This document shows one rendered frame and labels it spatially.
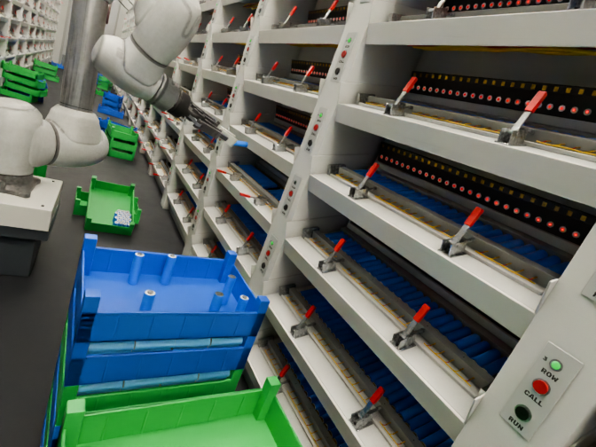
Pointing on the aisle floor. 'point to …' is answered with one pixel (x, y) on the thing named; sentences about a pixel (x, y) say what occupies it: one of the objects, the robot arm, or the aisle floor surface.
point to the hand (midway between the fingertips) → (225, 136)
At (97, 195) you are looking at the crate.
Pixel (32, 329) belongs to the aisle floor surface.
